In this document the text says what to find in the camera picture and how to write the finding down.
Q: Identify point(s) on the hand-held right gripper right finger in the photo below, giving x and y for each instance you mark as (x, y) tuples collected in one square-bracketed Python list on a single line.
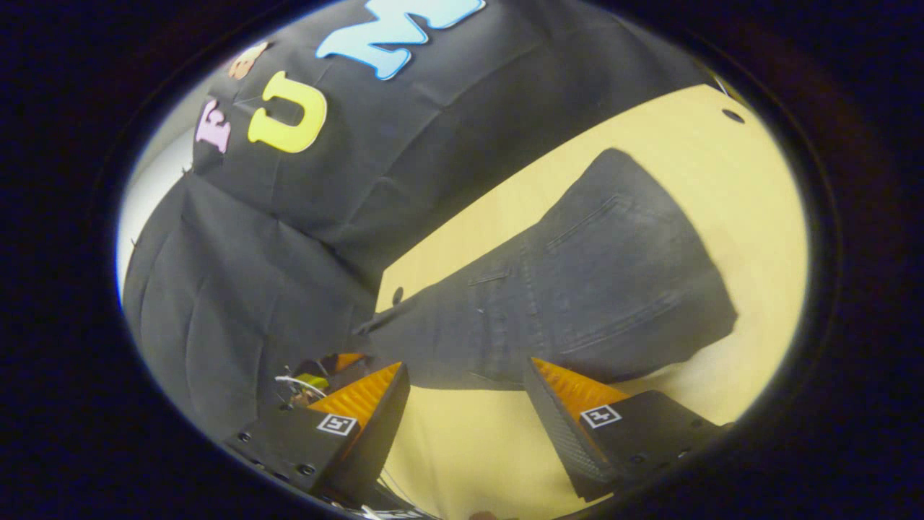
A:
[(563, 433)]

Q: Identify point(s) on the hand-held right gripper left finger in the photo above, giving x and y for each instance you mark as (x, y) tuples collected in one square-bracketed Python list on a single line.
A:
[(375, 433)]

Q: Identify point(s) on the black backdrop cloth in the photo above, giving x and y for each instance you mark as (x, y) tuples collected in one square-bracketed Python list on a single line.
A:
[(253, 289)]

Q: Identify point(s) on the dark grey jeans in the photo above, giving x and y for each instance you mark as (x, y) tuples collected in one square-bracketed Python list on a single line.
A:
[(599, 289)]

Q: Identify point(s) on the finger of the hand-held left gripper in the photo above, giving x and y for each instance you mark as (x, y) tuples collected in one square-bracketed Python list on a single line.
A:
[(339, 368)]

